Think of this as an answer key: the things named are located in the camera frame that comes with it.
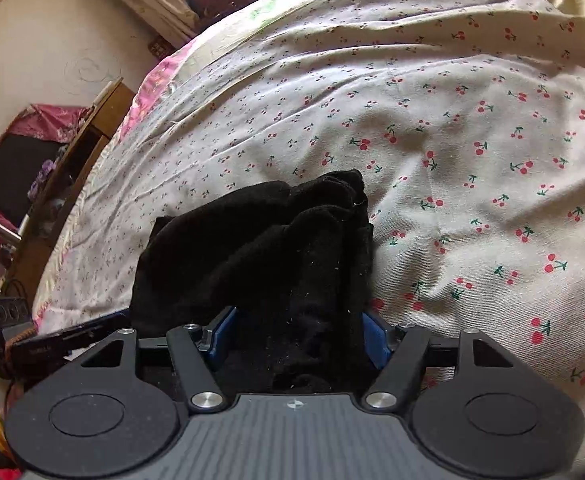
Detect purple cloth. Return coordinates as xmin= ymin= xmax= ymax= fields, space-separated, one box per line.
xmin=27 ymin=159 xmax=60 ymax=196

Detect floral curtain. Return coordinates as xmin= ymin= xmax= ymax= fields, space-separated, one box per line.
xmin=67 ymin=0 xmax=200 ymax=51

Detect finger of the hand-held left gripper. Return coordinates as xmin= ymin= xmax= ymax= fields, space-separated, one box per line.
xmin=62 ymin=310 xmax=134 ymax=348

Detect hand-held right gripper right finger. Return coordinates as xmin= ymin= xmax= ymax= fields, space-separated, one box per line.
xmin=361 ymin=310 xmax=516 ymax=414

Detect wooden cabinet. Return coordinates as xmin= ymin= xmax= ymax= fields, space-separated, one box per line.
xmin=2 ymin=77 xmax=138 ymax=301

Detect pink patterned cloth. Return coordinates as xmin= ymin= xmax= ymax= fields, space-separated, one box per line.
xmin=0 ymin=102 xmax=93 ymax=288

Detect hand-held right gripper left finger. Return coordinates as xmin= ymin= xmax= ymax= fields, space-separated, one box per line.
xmin=78 ymin=306 xmax=238 ymax=414

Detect black pants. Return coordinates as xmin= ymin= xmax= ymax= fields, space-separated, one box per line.
xmin=131 ymin=169 xmax=379 ymax=396

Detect pink floral bed sheet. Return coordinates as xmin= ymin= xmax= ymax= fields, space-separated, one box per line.
xmin=117 ymin=35 xmax=208 ymax=143

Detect red wall sticker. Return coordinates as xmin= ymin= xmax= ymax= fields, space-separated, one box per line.
xmin=147 ymin=37 xmax=176 ymax=61

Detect cherry print bed cover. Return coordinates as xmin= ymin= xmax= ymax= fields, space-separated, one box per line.
xmin=32 ymin=0 xmax=585 ymax=436

